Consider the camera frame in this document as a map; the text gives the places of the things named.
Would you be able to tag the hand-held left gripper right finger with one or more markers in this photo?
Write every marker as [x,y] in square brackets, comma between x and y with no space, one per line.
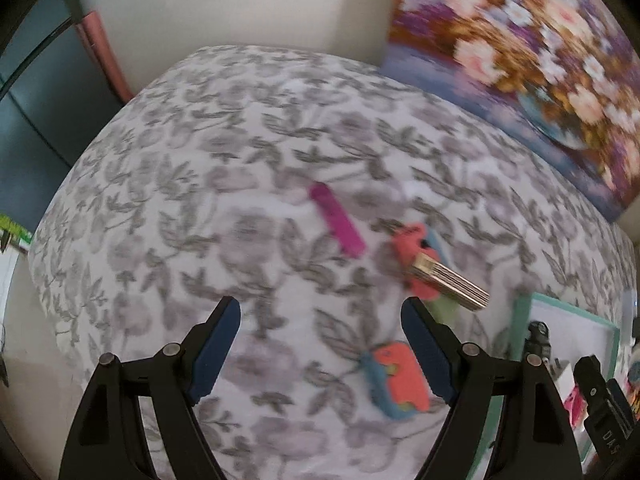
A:
[425,355]

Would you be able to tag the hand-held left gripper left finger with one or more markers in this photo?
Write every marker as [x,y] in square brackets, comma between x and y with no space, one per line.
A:
[215,355]

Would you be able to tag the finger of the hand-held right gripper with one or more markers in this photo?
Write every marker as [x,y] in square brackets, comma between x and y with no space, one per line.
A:
[537,337]
[594,385]

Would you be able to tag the teal-rimmed white box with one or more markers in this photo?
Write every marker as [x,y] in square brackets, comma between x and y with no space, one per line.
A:
[520,320]

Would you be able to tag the orange and blue puzzle piece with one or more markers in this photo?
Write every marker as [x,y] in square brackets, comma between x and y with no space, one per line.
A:
[400,380]

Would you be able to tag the green puzzle piece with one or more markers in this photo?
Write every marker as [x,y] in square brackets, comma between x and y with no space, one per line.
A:
[446,310]

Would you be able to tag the wooden slatted block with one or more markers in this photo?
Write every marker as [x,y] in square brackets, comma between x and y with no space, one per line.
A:
[450,280]

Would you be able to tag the red puzzle piece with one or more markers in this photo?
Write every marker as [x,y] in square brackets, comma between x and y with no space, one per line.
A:
[407,245]

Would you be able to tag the magenta block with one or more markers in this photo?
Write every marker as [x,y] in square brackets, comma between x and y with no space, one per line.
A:
[337,220]

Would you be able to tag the grey floral bedspread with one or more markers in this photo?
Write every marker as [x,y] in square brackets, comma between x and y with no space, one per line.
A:
[200,160]

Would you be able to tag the green item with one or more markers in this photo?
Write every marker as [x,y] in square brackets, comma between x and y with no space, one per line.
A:
[12,230]

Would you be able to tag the floral painting canvas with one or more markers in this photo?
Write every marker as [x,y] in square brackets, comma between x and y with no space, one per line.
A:
[525,60]

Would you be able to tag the dark blue furniture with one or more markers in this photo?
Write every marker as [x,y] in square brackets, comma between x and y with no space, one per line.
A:
[40,110]

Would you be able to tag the salmon pink bar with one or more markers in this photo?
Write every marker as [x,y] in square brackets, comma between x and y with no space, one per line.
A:
[102,55]

